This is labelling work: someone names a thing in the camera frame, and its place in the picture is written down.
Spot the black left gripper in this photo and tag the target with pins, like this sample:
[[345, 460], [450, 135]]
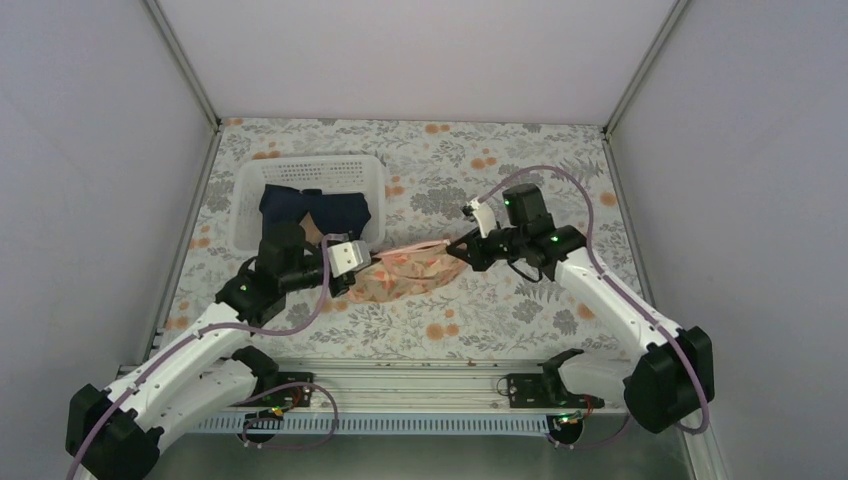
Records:
[[341, 285]]

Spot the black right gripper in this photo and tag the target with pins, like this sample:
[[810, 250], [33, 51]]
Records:
[[475, 256]]

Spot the pink floral mesh laundry bag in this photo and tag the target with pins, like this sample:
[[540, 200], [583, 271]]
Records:
[[406, 271]]

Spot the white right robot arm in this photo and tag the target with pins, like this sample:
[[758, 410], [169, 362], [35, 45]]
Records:
[[668, 371]]

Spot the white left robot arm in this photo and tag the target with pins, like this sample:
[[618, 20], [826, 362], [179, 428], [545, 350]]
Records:
[[121, 430]]

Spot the navy blue bra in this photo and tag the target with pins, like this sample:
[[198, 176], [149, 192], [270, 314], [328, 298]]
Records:
[[317, 213]]

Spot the white plastic laundry basket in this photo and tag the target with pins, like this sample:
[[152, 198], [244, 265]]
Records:
[[333, 174]]

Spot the floral patterned tablecloth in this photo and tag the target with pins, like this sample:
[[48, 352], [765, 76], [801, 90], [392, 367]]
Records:
[[431, 170]]

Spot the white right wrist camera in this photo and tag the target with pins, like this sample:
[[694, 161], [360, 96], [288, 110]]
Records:
[[482, 214]]

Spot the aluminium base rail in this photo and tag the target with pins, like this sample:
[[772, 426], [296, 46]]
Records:
[[411, 391]]

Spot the white slotted cable duct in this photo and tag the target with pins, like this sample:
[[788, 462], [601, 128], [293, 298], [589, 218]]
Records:
[[406, 424]]

